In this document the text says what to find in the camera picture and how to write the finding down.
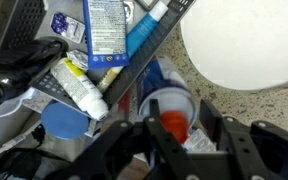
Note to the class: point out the clear sachet packet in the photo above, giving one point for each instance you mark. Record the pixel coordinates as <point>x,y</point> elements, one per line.
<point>78,59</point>

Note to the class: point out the round blue lid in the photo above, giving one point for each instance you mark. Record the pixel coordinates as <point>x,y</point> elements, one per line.
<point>64,121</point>

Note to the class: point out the blue tube white cap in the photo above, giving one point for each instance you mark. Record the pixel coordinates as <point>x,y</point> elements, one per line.
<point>140,33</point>

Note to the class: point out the white oval sink basin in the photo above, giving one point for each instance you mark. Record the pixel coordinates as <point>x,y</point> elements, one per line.
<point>244,43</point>

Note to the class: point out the single blue foil blister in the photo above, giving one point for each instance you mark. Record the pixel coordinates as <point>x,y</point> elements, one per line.
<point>67,27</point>

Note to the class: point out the black hair brush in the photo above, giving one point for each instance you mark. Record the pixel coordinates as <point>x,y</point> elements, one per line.
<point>14,73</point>

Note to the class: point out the red lip balm stick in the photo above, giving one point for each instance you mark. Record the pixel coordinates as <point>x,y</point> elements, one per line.
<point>124,101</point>

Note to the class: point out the blue white bottle orange cap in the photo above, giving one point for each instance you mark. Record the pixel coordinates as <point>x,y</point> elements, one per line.
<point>165,83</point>

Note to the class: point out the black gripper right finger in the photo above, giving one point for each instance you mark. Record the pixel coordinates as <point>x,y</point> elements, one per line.
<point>224,133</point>

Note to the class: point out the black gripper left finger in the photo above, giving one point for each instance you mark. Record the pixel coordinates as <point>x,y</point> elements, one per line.
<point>157,133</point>

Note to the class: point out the white tube yellow label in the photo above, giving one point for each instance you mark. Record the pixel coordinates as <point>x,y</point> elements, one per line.
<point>79,86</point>

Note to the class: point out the blue and white flat tube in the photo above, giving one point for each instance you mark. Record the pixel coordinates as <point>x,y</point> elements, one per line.
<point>105,33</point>

